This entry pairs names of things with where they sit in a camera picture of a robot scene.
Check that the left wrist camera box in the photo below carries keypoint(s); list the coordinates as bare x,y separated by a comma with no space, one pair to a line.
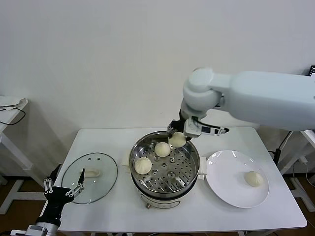
18,231

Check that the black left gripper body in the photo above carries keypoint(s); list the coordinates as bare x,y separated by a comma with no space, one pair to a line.
59,195

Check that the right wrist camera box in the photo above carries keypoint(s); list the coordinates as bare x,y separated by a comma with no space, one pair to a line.
194,127

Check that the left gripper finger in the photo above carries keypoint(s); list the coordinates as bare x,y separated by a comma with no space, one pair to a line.
81,178
48,185

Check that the white cloth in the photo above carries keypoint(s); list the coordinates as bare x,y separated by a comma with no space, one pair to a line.
12,100

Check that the copper cooker knob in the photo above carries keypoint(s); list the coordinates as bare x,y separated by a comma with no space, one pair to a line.
148,206

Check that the white oval plate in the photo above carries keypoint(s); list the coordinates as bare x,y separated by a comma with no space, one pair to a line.
229,177

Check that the white side table with laptop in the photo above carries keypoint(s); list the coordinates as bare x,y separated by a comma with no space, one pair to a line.
307,136

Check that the perforated steel steamer tray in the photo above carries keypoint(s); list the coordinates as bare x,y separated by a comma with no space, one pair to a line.
167,172

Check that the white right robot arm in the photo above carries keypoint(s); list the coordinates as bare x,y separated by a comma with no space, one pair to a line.
258,98

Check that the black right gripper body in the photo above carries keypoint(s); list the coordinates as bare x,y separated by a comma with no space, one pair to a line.
180,124

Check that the dark grey laptop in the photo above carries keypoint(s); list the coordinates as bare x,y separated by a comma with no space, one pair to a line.
312,70

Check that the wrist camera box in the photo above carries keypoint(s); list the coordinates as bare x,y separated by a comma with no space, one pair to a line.
18,231
194,127

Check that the white steamed baozi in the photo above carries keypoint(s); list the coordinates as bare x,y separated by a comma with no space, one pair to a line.
142,166
177,140
162,149
253,178

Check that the round glass pot lid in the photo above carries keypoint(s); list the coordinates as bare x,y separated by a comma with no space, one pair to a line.
98,191

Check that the white electric cooker base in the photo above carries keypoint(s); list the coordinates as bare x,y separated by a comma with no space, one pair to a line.
160,201

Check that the white side table with cloth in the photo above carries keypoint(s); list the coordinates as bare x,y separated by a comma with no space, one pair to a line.
9,117

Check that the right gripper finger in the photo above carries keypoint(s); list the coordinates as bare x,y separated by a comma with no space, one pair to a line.
188,138
171,128

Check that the steel steamer pot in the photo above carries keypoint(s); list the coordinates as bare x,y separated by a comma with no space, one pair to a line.
197,169

